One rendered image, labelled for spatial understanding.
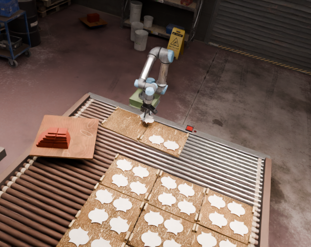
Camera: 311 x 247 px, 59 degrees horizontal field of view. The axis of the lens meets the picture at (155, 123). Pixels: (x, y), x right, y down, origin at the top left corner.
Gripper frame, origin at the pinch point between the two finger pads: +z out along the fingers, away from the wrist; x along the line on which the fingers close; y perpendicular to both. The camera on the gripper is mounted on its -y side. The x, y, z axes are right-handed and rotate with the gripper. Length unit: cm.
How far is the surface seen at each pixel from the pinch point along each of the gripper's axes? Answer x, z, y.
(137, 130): 11.1, 9.4, 2.1
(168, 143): 7.8, 8.2, -32.2
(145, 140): 17.9, 9.3, -12.1
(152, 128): -0.8, 9.4, -7.8
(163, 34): -373, 90, 192
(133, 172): 58, 8, -27
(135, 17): -369, 76, 271
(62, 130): 78, -17, 34
